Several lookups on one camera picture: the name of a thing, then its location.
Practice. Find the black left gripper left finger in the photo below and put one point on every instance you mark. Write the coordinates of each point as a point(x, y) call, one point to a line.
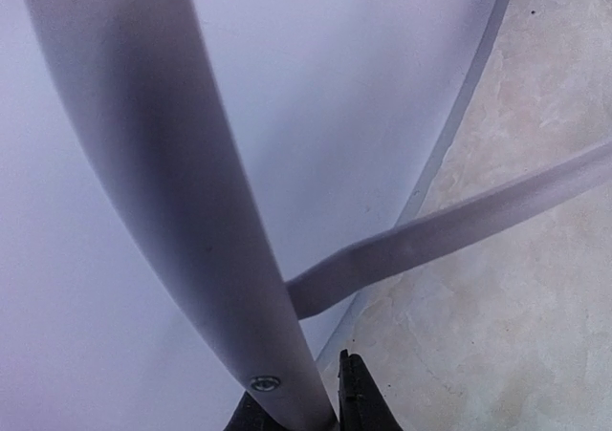
point(250, 416)

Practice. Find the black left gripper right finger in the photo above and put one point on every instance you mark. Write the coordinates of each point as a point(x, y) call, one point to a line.
point(361, 403)

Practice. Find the white perforated music stand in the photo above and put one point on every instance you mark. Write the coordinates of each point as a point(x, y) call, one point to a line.
point(135, 80)

